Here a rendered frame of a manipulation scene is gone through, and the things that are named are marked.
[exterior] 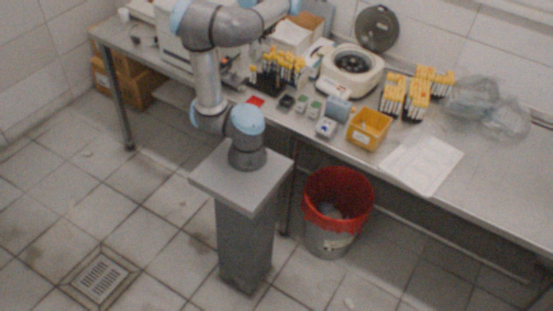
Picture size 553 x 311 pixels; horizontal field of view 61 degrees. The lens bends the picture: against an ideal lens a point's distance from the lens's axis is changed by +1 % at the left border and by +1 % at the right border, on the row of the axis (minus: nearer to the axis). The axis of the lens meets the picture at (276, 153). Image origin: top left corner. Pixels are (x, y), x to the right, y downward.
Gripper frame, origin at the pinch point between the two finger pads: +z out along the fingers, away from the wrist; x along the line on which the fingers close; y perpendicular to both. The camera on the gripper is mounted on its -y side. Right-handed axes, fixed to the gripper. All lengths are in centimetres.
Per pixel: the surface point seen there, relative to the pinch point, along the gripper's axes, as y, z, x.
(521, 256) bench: 137, 83, 38
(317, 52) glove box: 13.5, 13.6, 31.1
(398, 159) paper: 72, 21, -1
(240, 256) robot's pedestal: 30, 75, -48
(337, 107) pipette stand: 40.3, 13.9, 3.9
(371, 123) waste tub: 54, 19, 10
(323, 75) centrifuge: 23.3, 16.4, 21.5
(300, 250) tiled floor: 42, 110, -10
